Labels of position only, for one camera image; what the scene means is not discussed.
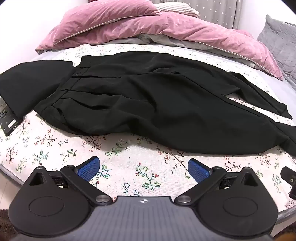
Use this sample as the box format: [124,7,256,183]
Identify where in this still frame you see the dark brown shaggy rug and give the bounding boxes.
[0,209,15,241]

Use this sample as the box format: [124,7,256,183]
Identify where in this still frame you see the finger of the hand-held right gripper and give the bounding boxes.
[280,166,296,186]

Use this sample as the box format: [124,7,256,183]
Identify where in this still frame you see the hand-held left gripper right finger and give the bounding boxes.
[174,159,264,206]

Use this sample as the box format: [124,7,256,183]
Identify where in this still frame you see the black flat electronic device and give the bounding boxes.
[0,97,23,137]

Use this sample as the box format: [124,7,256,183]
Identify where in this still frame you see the folded black garment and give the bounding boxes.
[0,60,75,117]

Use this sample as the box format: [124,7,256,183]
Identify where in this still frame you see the grey quilted pillow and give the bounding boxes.
[257,14,296,91]

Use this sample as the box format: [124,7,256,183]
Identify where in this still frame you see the floral bed sheet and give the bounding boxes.
[0,43,296,214]

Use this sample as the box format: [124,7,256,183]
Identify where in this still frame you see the striped pillow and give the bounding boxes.
[154,3,201,18]

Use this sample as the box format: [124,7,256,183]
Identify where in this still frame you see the black pants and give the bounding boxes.
[34,51,292,155]

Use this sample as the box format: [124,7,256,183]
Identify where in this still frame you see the grey star-print headboard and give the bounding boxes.
[153,0,244,31]

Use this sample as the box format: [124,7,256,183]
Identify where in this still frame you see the grey blanket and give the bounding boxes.
[111,32,257,68]

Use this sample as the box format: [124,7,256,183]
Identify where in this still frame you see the pink duvet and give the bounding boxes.
[35,0,284,81]

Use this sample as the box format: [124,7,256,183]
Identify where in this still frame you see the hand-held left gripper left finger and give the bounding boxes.
[24,156,114,206]

